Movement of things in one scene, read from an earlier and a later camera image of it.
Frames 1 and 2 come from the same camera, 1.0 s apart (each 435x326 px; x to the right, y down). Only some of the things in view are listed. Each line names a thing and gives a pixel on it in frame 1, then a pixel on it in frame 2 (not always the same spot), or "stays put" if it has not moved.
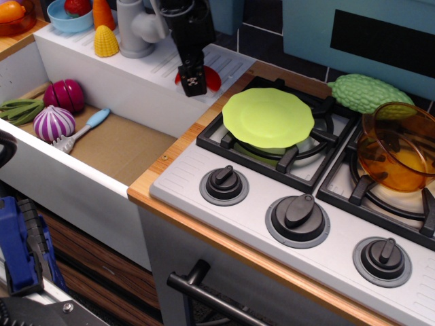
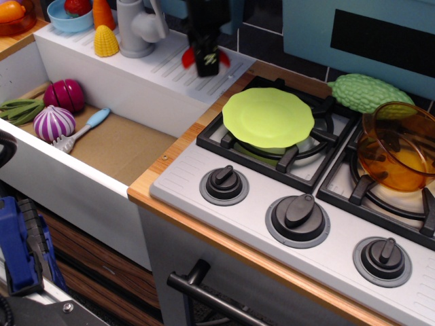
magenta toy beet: x=66 y=94 stays put
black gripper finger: x=193 y=79 → x=207 y=59
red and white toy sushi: x=213 y=79 → x=189 y=58
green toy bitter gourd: x=365 y=94 stays put
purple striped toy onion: x=51 y=122 stays put
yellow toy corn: x=105 y=43 stays put
